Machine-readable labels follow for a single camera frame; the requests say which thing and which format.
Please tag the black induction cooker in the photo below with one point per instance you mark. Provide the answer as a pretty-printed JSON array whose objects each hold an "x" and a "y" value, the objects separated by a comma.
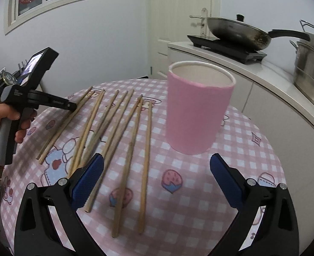
[{"x": 234, "y": 52}]

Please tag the wooden chopstick eight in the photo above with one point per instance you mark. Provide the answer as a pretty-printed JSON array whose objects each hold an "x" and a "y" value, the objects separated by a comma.
[{"x": 144, "y": 181}]

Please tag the pink checkered tablecloth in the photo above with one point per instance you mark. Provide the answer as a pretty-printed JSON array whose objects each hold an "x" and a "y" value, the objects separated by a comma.
[{"x": 186, "y": 212}]

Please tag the wooden chopstick six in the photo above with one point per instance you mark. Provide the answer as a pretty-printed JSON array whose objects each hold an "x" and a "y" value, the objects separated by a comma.
[{"x": 113, "y": 143}]

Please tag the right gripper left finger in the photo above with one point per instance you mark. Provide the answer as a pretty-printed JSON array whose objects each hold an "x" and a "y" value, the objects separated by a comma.
[{"x": 35, "y": 232}]

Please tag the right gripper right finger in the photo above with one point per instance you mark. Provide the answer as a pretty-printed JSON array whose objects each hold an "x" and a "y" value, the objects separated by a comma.
[{"x": 265, "y": 224}]

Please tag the white panel door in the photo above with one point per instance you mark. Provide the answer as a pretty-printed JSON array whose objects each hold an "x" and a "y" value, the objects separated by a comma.
[{"x": 168, "y": 21}]

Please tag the wooden chopstick five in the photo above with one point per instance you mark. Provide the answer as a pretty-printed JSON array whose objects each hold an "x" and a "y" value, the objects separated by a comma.
[{"x": 95, "y": 139}]

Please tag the silver door handle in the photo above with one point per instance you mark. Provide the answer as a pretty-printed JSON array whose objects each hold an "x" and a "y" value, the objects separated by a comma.
[{"x": 202, "y": 21}]

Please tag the wooden chopstick seven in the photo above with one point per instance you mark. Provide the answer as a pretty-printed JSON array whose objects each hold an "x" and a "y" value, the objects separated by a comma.
[{"x": 122, "y": 188}]

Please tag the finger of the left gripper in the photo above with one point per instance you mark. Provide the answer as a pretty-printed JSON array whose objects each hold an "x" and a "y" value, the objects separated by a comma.
[{"x": 38, "y": 98}]

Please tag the wooden chopstick four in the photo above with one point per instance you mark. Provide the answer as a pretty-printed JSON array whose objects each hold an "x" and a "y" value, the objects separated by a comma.
[{"x": 100, "y": 121}]

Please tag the pink paper cup holder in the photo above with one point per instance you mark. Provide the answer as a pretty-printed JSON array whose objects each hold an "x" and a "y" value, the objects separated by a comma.
[{"x": 198, "y": 95}]

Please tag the wooden chopstick one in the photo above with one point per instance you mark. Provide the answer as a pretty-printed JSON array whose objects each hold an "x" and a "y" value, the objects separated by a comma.
[{"x": 61, "y": 127}]

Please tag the wooden chopstick three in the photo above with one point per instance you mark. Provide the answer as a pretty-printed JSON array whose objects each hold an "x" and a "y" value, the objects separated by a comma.
[{"x": 84, "y": 135}]

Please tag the stainless steel steamer pot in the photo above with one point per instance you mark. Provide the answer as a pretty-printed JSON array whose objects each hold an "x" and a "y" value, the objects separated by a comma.
[{"x": 304, "y": 67}]

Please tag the white kitchen counter cabinet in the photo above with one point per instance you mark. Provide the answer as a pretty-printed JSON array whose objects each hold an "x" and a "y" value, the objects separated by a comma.
[{"x": 266, "y": 95}]

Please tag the black wok with lid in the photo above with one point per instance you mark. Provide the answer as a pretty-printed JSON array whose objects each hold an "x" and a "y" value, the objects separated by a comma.
[{"x": 239, "y": 32}]

